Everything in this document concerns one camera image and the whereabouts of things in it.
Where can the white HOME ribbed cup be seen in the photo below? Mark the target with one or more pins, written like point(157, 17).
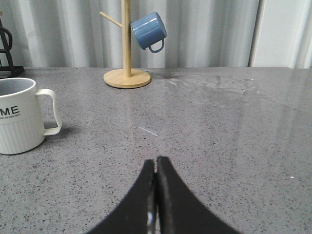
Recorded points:
point(21, 121)

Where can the blue enamel mug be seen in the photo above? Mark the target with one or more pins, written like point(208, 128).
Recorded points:
point(149, 30)

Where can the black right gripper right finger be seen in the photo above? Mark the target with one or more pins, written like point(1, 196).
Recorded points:
point(180, 212)

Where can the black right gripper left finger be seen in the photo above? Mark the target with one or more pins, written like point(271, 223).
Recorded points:
point(136, 213)

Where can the black wire mug rack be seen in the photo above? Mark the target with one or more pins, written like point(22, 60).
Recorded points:
point(10, 70)

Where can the wooden mug tree stand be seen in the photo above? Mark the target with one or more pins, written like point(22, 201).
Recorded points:
point(126, 77)

